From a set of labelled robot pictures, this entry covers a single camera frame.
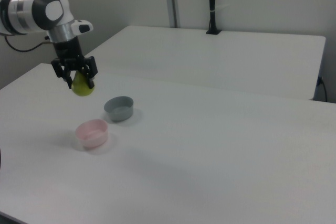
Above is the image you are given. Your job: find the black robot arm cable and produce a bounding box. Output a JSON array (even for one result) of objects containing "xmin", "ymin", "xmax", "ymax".
[{"xmin": 3, "ymin": 34, "xmax": 52, "ymax": 52}]

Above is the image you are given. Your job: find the grey plastic bowl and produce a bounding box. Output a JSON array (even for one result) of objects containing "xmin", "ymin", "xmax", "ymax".
[{"xmin": 103, "ymin": 95, "xmax": 135, "ymax": 123}]

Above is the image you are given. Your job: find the white side table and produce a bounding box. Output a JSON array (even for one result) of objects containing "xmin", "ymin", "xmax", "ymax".
[{"xmin": 85, "ymin": 25, "xmax": 327, "ymax": 101}]

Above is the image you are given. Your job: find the green yellow pear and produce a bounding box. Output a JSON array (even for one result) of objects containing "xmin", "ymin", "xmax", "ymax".
[{"xmin": 71, "ymin": 71, "xmax": 95, "ymax": 97}]

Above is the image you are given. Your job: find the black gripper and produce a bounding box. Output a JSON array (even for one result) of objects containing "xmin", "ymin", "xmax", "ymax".
[{"xmin": 51, "ymin": 37, "xmax": 99, "ymax": 90}]

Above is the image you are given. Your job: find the pink plastic bowl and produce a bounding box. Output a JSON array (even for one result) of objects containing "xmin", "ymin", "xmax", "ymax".
[{"xmin": 75, "ymin": 119, "xmax": 109, "ymax": 149}]

